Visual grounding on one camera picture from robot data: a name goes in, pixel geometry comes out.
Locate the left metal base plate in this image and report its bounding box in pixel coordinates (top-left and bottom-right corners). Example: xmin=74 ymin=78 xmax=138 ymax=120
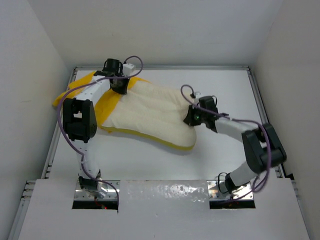
xmin=73 ymin=181 xmax=120 ymax=201

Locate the yellow pillowcase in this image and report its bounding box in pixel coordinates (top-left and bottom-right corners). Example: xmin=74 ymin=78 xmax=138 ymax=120
xmin=52 ymin=72 xmax=151 ymax=127

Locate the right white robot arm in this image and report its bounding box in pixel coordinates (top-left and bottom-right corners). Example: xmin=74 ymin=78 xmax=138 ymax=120
xmin=183 ymin=96 xmax=287 ymax=194

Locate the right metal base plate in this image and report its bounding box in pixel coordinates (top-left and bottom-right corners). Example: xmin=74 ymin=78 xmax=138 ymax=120
xmin=207 ymin=179 xmax=254 ymax=202

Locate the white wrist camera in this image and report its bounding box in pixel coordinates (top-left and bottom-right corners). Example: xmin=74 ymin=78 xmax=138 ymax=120
xmin=122 ymin=63 xmax=136 ymax=76
xmin=190 ymin=91 xmax=202 ymax=99

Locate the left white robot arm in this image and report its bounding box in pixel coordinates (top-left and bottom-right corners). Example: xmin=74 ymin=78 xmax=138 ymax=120
xmin=57 ymin=58 xmax=136 ymax=199

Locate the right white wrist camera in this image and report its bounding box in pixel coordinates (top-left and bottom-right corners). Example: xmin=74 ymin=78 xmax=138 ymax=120
xmin=190 ymin=91 xmax=202 ymax=99

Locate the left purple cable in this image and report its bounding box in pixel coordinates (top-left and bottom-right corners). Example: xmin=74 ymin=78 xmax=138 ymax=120
xmin=56 ymin=55 xmax=145 ymax=208

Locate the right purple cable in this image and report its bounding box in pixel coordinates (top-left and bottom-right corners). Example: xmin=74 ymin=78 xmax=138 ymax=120
xmin=180 ymin=84 xmax=273 ymax=201

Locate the aluminium table frame rail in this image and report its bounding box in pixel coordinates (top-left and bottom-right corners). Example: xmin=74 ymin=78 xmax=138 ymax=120
xmin=247 ymin=67 xmax=284 ymax=178

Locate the cream white pillow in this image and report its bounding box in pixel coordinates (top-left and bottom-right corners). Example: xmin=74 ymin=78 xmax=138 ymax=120
xmin=99 ymin=82 xmax=197 ymax=151

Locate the metal base plate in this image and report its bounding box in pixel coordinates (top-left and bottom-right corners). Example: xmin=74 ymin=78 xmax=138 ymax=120
xmin=207 ymin=179 xmax=254 ymax=202
xmin=73 ymin=181 xmax=120 ymax=201

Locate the purple cable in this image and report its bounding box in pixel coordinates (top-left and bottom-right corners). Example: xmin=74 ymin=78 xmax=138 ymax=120
xmin=56 ymin=55 xmax=145 ymax=208
xmin=180 ymin=84 xmax=273 ymax=201

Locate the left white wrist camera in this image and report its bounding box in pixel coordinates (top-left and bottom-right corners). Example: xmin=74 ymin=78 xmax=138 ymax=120
xmin=122 ymin=63 xmax=136 ymax=76

